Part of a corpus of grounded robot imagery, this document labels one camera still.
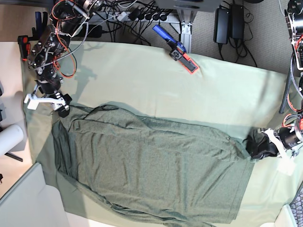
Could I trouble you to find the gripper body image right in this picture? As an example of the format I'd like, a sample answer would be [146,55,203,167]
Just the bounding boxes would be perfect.
[260,127,303,158]

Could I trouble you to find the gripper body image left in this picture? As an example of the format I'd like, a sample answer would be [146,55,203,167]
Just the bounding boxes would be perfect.
[38,92,69,111]

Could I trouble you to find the green T-shirt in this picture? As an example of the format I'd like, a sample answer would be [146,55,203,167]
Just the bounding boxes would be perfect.
[52,105,254,227]

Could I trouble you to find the light green table cloth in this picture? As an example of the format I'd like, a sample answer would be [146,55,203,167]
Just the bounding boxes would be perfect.
[23,42,303,227]

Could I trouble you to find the white cylinder roll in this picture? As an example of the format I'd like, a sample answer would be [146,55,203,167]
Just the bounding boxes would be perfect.
[0,124,24,156]

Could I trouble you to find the blue orange clamp left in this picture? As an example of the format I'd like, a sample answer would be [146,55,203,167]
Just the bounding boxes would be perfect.
[17,11,48,61]

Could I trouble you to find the blue orange clamp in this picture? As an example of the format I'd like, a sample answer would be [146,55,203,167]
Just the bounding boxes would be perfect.
[152,25,199,74]
[17,11,48,61]

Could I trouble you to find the black power brick floor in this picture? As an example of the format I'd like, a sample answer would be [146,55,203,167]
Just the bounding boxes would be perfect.
[78,25,103,38]

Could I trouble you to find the power strip with plugs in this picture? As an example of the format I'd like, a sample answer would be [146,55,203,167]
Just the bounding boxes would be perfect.
[104,10,179,24]

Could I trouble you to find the blue orange clamp centre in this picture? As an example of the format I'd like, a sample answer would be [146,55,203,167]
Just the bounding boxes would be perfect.
[152,25,199,74]

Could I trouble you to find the black power adapter left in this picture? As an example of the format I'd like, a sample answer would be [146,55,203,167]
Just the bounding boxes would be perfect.
[214,8,230,44]

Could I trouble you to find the black power adapter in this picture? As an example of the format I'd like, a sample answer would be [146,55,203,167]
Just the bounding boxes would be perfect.
[230,4,245,40]
[214,8,230,44]

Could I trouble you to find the black power adapter right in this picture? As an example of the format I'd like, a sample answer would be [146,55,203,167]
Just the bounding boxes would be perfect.
[230,4,245,40]

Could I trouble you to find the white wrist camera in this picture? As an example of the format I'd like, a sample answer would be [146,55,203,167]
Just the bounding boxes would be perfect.
[277,158,295,176]
[23,94,39,110]

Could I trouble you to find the aluminium frame post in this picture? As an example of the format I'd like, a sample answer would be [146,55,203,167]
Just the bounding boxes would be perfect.
[177,9,197,53]

